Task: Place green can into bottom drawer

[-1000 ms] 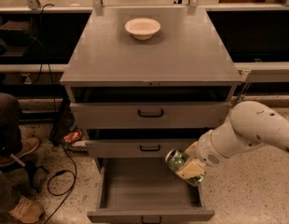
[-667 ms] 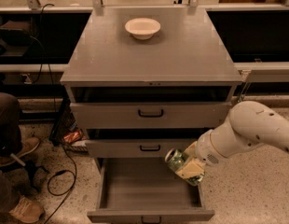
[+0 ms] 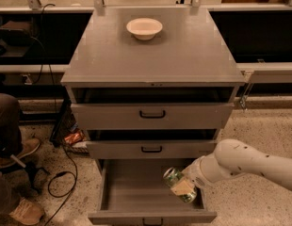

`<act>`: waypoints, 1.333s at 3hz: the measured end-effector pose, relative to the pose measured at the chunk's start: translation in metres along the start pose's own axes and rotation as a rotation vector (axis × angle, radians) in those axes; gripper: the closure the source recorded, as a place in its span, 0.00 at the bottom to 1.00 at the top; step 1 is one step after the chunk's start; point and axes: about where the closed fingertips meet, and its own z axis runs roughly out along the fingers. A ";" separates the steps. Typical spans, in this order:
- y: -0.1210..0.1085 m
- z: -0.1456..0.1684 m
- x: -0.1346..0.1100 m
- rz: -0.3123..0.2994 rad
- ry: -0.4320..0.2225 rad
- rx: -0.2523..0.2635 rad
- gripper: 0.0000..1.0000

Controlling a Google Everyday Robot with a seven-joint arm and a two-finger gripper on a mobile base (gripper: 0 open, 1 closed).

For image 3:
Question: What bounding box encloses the brown trouser leg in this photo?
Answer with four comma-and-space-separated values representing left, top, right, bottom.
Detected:
0, 93, 22, 158

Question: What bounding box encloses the white paper bowl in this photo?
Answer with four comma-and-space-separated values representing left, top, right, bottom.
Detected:
126, 18, 163, 40

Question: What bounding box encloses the orange snack packet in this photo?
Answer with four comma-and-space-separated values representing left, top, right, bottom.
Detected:
64, 131, 84, 145

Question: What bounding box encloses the middle grey drawer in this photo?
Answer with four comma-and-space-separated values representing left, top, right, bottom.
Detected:
86, 140, 216, 159

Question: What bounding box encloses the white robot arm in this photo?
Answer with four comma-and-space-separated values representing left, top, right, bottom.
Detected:
172, 139, 292, 195

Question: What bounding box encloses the bottom grey open drawer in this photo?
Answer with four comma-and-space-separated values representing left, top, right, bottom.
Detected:
89, 159, 217, 226

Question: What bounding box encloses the tan shoe near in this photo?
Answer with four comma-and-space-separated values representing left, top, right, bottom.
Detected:
9, 198, 44, 226

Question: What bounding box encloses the grey metal drawer cabinet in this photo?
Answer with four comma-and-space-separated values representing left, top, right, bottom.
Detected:
60, 6, 247, 226

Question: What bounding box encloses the tan shoe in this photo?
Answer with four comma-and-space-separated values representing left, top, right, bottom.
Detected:
0, 137, 41, 169
9, 198, 44, 226

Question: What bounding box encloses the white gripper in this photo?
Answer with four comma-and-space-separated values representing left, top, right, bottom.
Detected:
170, 158, 212, 196

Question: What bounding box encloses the top grey drawer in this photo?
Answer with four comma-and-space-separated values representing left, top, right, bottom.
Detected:
71, 103, 234, 130

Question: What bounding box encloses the tan shoe far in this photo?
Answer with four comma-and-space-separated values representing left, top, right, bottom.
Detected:
0, 137, 41, 169

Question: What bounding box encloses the black floor cable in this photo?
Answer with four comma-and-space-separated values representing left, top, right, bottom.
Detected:
41, 144, 79, 226

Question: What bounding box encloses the crushed green soda can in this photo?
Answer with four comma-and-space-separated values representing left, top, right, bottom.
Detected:
163, 167, 197, 203

